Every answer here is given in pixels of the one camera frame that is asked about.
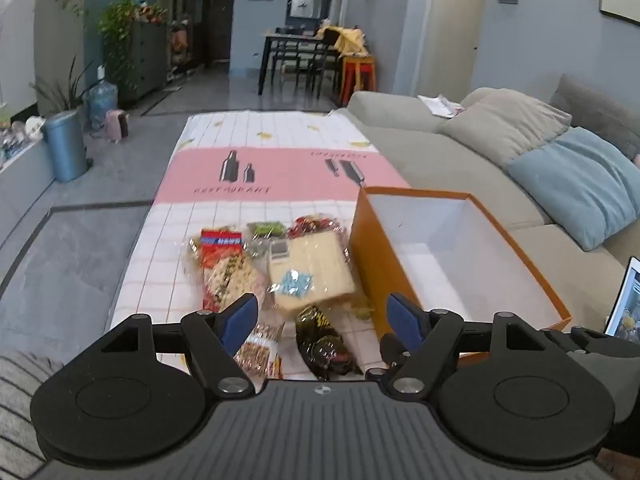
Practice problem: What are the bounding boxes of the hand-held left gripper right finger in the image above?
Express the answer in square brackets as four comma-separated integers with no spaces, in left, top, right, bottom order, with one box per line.
[386,292,543,396]

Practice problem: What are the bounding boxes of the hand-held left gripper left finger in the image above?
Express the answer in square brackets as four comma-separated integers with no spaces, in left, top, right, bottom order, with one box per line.
[100,292,259,397]

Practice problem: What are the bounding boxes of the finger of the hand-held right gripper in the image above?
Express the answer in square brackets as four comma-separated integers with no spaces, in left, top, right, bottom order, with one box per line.
[367,332,416,381]

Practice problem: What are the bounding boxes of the small nut snack packet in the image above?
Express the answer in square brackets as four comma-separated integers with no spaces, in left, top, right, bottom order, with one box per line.
[232,322,286,380]

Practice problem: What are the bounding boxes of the clear yellow noodle snack packet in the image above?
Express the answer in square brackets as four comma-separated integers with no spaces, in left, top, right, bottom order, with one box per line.
[186,228,263,313]

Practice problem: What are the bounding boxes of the black snack packet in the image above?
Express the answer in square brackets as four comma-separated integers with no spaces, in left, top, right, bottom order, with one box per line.
[295,305,363,380]

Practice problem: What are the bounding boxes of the orange cardboard box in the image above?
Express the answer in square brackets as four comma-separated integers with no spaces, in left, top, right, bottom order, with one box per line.
[348,186,572,363]

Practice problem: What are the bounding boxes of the sliced bread pack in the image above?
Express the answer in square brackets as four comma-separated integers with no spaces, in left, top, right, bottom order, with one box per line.
[267,232,358,318]

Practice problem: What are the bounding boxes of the green snack packet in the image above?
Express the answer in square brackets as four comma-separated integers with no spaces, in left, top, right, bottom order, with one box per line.
[247,220,288,256]

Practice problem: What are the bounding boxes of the red snack packet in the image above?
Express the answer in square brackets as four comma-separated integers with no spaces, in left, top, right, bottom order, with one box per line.
[289,214,347,241]

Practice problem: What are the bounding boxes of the pink white checked tablecloth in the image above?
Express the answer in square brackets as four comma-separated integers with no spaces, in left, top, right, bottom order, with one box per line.
[107,110,416,386]

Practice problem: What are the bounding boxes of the beige sofa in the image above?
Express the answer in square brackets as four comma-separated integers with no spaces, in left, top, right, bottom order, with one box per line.
[332,74,640,341]

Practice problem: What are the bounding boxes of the light blue cushion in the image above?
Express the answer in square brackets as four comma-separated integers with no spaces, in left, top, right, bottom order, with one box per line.
[506,126,640,251]

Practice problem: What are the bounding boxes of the white papers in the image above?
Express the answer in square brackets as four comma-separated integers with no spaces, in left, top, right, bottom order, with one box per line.
[417,94,466,119]

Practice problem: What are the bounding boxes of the beige cushion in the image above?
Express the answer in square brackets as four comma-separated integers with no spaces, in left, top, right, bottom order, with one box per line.
[437,91,573,168]

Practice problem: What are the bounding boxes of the grey striped cloth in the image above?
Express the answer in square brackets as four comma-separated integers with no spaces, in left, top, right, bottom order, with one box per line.
[0,350,66,480]

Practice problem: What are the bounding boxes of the pink heater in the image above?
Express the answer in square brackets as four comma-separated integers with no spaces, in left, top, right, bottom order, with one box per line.
[104,109,130,140]

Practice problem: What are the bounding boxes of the blue trash bin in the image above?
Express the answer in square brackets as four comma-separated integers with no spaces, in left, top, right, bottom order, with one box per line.
[41,110,88,183]

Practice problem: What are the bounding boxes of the red stool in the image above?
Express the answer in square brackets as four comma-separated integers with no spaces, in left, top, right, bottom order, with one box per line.
[339,55,377,103]

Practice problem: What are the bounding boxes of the blue water jug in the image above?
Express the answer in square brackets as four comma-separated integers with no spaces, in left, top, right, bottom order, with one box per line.
[86,80,120,131]

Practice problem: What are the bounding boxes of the low white sideboard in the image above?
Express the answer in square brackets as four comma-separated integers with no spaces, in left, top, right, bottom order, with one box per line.
[0,115,56,196]

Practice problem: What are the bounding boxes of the grey cushion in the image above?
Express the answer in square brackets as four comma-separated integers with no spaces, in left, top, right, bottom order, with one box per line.
[549,74,640,158]

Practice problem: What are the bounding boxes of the black dining chair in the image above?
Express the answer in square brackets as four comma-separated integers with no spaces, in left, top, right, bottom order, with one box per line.
[274,42,307,88]
[300,27,342,98]

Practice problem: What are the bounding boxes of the grey cabinet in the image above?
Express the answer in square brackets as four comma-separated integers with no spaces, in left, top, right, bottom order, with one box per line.
[117,20,168,106]

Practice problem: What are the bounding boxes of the shoe rack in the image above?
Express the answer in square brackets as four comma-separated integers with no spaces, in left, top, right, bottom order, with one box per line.
[167,20,193,78]

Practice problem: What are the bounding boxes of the potted grass plant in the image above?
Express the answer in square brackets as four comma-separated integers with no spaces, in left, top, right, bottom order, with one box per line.
[30,60,93,116]

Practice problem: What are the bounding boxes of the yellow cloth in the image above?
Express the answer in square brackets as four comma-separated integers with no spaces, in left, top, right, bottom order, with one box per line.
[334,25,373,58]

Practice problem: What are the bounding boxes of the black dining table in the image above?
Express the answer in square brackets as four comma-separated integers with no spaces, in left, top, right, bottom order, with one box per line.
[257,30,346,98]

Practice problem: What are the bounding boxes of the dark door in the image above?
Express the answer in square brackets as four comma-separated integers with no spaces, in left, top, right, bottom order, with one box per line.
[204,0,235,63]

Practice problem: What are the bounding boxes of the green climbing plant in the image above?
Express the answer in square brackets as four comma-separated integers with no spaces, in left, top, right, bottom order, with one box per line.
[99,0,138,93]

